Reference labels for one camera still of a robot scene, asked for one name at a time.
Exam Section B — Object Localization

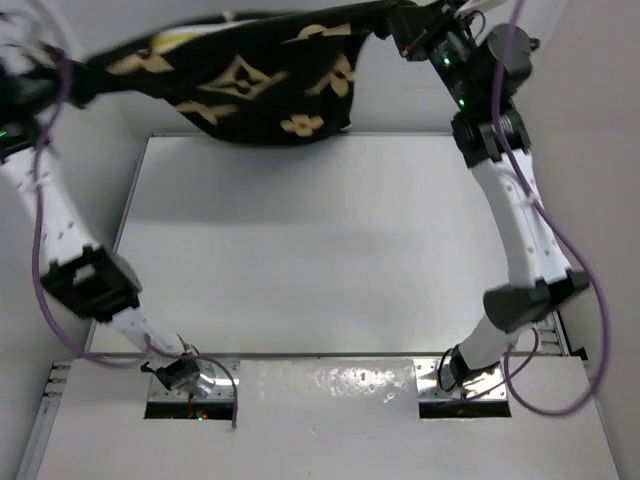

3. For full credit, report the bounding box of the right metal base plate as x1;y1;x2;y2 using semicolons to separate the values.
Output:
413;357;507;403

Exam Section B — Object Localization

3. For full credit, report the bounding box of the white pillow with yellow edge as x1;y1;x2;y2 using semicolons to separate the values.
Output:
150;12;242;53

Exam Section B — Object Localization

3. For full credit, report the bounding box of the metal base plate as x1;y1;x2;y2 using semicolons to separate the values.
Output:
413;357;507;403
147;362;239;403

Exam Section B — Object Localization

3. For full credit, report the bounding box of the aluminium rail right side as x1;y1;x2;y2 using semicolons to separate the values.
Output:
487;133;571;356

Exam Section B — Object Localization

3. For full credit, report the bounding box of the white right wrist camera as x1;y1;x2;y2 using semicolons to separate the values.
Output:
455;0;505;17

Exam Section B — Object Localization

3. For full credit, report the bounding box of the white front cover board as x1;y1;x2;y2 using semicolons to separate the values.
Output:
39;359;618;479

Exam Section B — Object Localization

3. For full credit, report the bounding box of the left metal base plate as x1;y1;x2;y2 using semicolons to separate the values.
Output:
147;362;239;403

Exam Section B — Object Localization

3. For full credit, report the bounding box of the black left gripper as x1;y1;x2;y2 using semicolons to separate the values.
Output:
10;41;116;116

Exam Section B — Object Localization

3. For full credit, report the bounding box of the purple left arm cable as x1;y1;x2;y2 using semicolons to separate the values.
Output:
29;14;239;430

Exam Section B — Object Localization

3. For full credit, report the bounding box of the black pillowcase with beige flowers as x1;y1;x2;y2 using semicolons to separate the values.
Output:
69;1;401;146

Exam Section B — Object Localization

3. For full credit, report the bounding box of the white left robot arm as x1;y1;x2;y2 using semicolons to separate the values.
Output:
1;38;206;397

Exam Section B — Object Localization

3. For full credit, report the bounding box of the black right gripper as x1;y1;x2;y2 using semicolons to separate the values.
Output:
389;0;485;111

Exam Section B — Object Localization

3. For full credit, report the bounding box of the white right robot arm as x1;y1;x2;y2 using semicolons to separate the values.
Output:
387;1;590;392

